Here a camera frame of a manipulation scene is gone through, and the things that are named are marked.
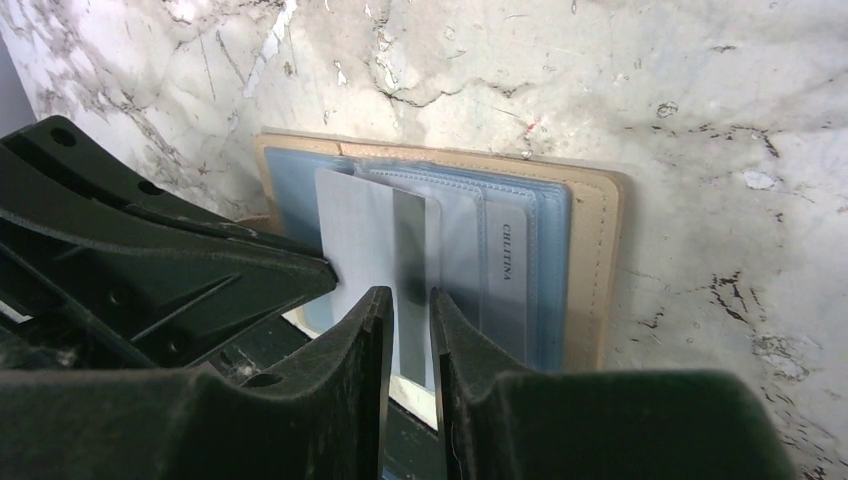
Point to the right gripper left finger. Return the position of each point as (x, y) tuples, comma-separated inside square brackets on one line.
[(319, 413)]

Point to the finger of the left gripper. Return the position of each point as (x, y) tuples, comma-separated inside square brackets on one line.
[(103, 289), (64, 153)]

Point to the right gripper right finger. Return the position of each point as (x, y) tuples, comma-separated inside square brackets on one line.
[(499, 419)]

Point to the silver card with stripe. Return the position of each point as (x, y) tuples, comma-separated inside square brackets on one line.
[(377, 235)]

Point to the white card in sleeve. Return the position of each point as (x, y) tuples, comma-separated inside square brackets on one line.
[(505, 308)]

